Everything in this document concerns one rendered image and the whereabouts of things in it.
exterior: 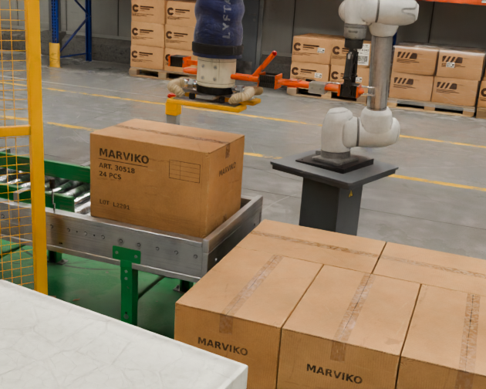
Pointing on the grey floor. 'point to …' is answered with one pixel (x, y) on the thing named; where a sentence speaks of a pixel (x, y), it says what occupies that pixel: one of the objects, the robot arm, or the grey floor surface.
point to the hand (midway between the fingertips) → (349, 88)
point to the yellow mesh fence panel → (36, 151)
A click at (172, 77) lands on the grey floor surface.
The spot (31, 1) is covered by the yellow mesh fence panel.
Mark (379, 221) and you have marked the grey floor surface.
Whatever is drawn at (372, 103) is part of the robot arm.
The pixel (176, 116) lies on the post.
